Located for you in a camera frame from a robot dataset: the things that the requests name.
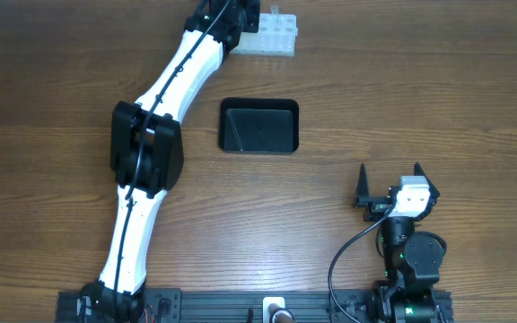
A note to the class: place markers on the white test tube rack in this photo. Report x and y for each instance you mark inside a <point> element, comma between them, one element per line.
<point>276,40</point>

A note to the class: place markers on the clear test tube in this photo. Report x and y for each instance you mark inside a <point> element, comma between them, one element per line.
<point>235,132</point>
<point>275,11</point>

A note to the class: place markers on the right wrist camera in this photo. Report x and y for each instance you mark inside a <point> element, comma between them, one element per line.
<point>413,197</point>

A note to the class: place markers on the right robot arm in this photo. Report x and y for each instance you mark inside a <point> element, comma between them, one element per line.
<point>417,258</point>

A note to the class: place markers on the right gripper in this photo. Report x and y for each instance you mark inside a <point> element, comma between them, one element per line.
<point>379,208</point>

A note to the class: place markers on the mounting rail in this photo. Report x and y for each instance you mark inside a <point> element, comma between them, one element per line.
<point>222,307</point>

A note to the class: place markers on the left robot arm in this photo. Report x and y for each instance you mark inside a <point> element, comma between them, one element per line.
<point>202,60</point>

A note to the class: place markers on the black tray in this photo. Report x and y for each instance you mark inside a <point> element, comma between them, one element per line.
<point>263,130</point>

